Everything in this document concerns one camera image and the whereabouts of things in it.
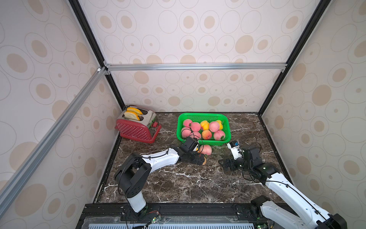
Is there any pink peach with leaf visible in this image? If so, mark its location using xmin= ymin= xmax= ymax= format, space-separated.
xmin=183 ymin=119 xmax=192 ymax=127

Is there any yellow red peach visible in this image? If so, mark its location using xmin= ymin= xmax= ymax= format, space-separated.
xmin=200 ymin=120 xmax=210 ymax=131

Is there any yellow peach front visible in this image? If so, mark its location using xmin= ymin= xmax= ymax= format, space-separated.
xmin=216 ymin=120 xmax=223 ymax=130

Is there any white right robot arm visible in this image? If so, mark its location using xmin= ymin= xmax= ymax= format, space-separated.
xmin=219 ymin=141 xmax=348 ymax=229

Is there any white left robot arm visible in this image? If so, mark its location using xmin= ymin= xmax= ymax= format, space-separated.
xmin=114 ymin=137 xmax=206 ymax=213

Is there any green plastic basket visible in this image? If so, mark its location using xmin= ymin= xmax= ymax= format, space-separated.
xmin=176 ymin=113 xmax=231 ymax=146

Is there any front toast slice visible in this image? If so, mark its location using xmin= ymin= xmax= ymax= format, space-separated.
xmin=124 ymin=111 xmax=140 ymax=121

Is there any toast slice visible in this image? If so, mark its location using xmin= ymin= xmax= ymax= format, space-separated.
xmin=124 ymin=111 xmax=140 ymax=121
xmin=127 ymin=107 xmax=143 ymax=115

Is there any rear toast slice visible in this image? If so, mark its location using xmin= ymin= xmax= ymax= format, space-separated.
xmin=127 ymin=107 xmax=143 ymax=115

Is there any horizontal aluminium rail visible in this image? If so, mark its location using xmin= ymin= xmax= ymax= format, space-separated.
xmin=98 ymin=62 xmax=287 ymax=73

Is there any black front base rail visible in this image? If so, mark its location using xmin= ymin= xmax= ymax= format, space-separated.
xmin=76 ymin=203 xmax=280 ymax=229

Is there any black left frame post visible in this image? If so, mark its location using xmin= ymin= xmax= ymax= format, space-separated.
xmin=68 ymin=0 xmax=126 ymax=111

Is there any black frame post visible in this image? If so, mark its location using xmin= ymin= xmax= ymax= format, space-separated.
xmin=258 ymin=0 xmax=331 ymax=117
xmin=68 ymin=0 xmax=126 ymax=111

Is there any black right frame post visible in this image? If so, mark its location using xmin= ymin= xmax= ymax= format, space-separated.
xmin=258 ymin=0 xmax=331 ymax=117

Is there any diagonal aluminium rail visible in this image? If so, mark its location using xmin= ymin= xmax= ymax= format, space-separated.
xmin=1 ymin=67 xmax=107 ymax=217

